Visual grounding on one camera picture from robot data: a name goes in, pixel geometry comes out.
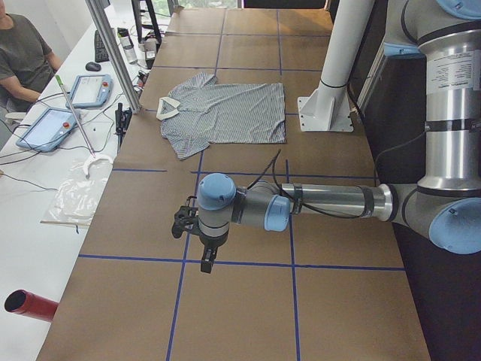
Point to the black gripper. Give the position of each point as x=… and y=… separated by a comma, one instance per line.
x=212, y=242

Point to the blue white striped polo shirt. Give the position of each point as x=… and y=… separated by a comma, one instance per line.
x=200, y=112

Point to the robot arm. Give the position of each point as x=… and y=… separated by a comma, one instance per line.
x=444, y=205

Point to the clear plastic bag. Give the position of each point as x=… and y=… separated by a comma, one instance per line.
x=77, y=197

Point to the black clamp tool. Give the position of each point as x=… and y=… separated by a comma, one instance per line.
x=122, y=121

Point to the red cylinder tube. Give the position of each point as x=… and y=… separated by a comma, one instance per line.
x=28, y=304

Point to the lower blue teach pendant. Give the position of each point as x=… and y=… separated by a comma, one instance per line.
x=48, y=131

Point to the blue teach pendant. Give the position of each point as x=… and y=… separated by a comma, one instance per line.
x=48, y=131
x=91, y=91

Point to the upper blue teach pendant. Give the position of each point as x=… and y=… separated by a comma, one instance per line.
x=91, y=91

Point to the black computer mouse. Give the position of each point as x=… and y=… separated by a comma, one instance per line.
x=93, y=66

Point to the black keyboard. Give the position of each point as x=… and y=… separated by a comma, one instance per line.
x=100, y=51

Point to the metal rod with green tip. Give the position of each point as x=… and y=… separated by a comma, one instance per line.
x=71, y=108

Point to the clear water bottle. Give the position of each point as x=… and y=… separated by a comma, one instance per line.
x=127, y=45

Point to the seated person in grey shirt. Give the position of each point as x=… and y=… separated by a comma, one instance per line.
x=27, y=62

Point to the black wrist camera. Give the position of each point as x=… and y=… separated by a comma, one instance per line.
x=186, y=219

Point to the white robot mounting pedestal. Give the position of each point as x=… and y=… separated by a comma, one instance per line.
x=327, y=108

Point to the aluminium frame post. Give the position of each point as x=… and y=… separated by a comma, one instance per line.
x=102, y=24

